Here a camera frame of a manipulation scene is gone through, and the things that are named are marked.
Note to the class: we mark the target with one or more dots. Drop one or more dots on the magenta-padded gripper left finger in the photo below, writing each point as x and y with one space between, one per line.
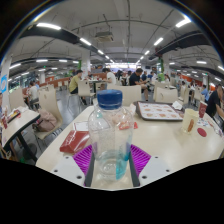
81 160

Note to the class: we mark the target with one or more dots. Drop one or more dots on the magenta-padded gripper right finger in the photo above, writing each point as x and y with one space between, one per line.
141 160

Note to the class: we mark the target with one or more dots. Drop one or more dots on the clear bottle with blue cap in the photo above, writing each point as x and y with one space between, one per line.
110 133

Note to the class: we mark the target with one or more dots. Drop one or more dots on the flat red box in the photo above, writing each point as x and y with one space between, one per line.
74 141

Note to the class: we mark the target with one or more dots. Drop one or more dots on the white paper receipt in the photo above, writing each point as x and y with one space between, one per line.
80 126

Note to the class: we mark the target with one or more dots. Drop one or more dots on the small flat red packet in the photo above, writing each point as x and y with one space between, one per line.
135 125

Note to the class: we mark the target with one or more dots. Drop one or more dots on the brown food tray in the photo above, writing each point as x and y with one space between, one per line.
158 111

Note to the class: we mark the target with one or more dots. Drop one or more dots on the pink backpack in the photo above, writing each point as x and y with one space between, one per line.
46 120

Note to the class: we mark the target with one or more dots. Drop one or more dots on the white paper napkin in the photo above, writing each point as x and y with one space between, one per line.
177 105

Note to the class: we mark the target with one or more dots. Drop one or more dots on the beige chair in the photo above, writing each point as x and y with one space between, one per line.
48 100
131 95
166 95

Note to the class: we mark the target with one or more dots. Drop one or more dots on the flat round red coaster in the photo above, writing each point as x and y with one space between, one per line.
201 132

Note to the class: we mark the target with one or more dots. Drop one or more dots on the neighbouring cream table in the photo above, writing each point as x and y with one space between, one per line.
18 123

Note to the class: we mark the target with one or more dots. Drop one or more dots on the colourful printed paper leaflet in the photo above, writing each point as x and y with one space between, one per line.
211 126

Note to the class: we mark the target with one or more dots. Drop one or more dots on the red paper cup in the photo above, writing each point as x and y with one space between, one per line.
202 109

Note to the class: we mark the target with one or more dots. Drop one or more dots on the ceiling air conditioner unit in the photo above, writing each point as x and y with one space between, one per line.
104 36

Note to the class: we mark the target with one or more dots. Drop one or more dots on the ceiling lights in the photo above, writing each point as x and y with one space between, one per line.
48 25

